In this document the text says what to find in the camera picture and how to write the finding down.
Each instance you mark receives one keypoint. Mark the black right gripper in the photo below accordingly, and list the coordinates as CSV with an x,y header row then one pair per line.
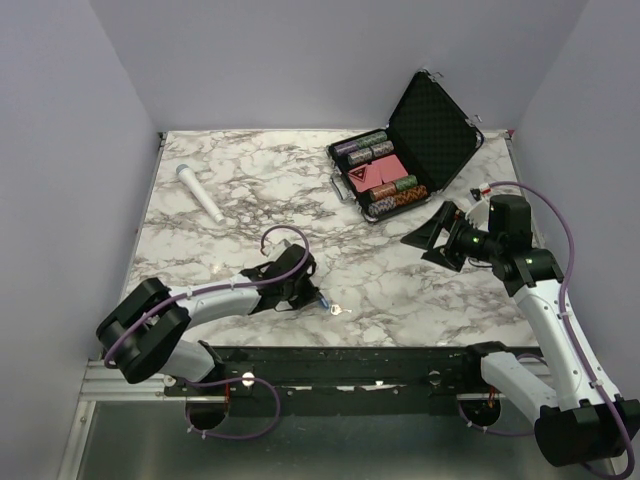
x,y
427,234

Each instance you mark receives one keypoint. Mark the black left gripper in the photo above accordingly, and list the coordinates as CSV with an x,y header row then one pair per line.
x,y
309,295

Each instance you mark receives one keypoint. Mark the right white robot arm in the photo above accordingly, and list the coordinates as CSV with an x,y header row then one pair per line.
x,y
580,416

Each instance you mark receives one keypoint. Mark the orange black chip stack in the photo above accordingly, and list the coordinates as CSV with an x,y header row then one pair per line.
x,y
411,195

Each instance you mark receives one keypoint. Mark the blue tan chip stack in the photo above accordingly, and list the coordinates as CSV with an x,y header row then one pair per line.
x,y
382,206

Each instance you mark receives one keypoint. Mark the brown chip stack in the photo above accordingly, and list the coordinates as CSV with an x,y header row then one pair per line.
x,y
383,191

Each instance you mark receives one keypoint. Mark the pink playing card deck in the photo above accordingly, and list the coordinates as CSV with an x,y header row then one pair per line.
x,y
365,177

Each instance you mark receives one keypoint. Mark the black poker chip case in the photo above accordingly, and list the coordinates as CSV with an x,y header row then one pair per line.
x,y
428,132

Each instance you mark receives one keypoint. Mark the green chip stack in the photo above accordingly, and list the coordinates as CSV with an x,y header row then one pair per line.
x,y
371,139

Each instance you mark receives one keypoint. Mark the purple chip stack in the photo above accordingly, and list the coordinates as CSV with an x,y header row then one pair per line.
x,y
346,148

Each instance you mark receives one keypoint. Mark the white microphone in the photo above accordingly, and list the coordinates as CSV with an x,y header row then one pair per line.
x,y
188,177

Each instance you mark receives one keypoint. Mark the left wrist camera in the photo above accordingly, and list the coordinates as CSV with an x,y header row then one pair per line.
x,y
272,251

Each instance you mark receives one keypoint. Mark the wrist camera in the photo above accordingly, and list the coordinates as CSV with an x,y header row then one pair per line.
x,y
478,212
272,251

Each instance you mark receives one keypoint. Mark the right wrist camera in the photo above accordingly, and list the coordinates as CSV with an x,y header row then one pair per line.
x,y
478,212

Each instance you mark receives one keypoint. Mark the black table front rail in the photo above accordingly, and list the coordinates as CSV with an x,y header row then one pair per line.
x,y
335,381

